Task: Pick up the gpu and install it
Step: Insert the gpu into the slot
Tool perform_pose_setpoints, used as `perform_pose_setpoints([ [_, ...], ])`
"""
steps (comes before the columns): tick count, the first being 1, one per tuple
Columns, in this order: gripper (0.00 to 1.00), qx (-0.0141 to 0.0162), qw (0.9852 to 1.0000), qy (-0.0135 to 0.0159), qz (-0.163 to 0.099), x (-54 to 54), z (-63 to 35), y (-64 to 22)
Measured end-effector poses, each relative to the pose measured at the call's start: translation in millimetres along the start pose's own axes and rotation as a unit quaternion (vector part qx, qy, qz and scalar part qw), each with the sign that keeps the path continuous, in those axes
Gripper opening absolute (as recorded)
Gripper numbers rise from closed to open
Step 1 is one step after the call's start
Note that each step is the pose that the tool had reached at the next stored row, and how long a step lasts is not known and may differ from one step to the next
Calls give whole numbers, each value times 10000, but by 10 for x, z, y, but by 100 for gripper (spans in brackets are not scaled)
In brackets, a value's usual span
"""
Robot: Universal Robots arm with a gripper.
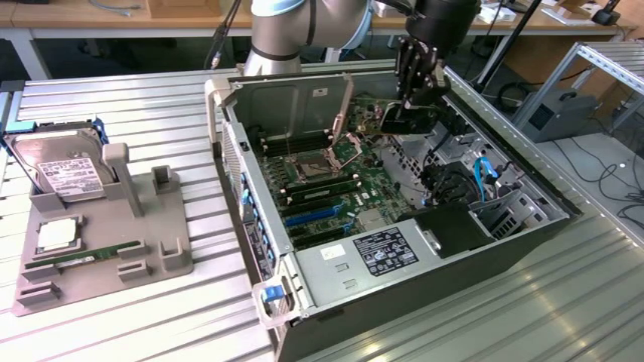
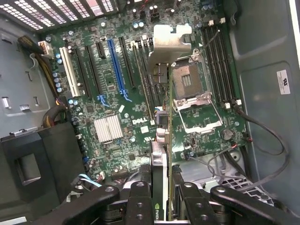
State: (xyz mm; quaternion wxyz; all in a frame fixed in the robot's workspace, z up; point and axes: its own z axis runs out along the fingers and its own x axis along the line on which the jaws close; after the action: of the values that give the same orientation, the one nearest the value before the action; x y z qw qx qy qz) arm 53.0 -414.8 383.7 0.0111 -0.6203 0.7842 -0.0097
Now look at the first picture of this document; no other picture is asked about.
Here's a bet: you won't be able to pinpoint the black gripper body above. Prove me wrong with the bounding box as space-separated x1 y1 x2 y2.
404 0 482 57

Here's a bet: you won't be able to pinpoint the graphics card with metal bracket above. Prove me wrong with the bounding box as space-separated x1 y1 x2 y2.
331 73 439 137

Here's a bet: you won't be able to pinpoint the black tripod pole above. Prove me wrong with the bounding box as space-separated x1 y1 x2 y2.
475 0 544 86

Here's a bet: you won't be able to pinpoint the perforated metal drive cage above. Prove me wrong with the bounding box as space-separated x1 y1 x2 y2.
384 131 484 197

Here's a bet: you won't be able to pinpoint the wooden desk with white boxes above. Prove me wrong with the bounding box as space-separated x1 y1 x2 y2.
371 0 638 37

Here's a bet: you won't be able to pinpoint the metal socket cover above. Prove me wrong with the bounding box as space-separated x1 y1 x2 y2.
326 132 363 167

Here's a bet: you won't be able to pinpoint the green motherboard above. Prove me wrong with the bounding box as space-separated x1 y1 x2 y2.
254 130 419 252

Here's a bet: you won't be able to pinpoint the CPU socket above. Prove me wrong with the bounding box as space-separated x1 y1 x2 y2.
294 150 339 180

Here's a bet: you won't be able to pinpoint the black RAM stick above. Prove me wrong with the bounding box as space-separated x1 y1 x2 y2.
286 179 362 201

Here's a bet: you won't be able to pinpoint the metal disk bay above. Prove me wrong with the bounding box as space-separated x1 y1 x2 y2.
470 188 555 241

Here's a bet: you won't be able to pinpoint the black plastic shroud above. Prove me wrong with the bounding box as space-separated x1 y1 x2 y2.
396 205 498 259

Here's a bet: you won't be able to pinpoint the blue expansion slot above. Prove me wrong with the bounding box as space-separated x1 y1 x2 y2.
284 205 343 227

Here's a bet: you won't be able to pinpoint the open black PC case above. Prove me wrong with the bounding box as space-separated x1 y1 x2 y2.
203 56 584 362

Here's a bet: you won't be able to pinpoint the grey power supply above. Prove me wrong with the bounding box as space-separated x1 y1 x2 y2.
294 219 444 308

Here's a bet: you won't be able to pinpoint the wooden desk with cardboard box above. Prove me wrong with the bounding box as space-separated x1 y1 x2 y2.
0 0 256 30

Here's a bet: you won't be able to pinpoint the silver hard disk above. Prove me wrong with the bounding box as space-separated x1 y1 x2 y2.
3 127 118 203

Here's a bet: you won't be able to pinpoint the grey plastic parts rack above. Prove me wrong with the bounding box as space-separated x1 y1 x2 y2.
11 143 196 318

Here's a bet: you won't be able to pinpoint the green RAM stick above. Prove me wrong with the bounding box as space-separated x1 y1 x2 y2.
24 241 142 269

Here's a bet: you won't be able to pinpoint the blue disk carrier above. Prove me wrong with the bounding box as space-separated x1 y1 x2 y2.
0 115 111 152

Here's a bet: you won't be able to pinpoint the silver CPU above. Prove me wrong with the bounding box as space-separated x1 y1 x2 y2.
35 219 80 250

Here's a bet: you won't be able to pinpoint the blue wire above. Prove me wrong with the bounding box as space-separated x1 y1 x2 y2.
472 156 499 204

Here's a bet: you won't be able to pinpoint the black wire bundle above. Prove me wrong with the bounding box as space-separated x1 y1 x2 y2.
420 165 478 207

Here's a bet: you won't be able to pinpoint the aluminium profile frame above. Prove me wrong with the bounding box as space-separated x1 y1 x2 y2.
511 40 644 133

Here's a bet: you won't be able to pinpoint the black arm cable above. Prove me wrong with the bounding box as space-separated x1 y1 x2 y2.
203 0 244 71

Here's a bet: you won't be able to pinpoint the black floor cables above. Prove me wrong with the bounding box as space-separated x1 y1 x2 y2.
552 139 644 227

